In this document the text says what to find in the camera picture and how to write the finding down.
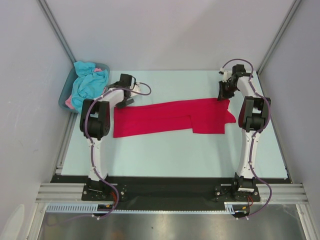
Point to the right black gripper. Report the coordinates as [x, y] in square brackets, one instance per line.
[223, 90]

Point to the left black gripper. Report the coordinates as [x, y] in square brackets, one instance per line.
[124, 103]

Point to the red t shirt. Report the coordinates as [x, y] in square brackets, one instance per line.
[202, 116]

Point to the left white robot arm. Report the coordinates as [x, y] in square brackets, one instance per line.
[95, 119]

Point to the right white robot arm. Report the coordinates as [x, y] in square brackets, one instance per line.
[254, 117]

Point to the cyan t shirt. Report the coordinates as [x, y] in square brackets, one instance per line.
[87, 85]

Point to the grey plastic bin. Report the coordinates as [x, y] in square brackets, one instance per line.
[86, 80]

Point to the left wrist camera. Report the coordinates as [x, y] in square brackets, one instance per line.
[136, 90]

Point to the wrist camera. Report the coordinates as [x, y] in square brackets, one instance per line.
[226, 74]
[136, 90]

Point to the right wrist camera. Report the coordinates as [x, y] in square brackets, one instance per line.
[226, 74]

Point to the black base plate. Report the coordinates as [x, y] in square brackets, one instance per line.
[175, 194]

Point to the aluminium frame rail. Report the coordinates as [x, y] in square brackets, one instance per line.
[60, 192]

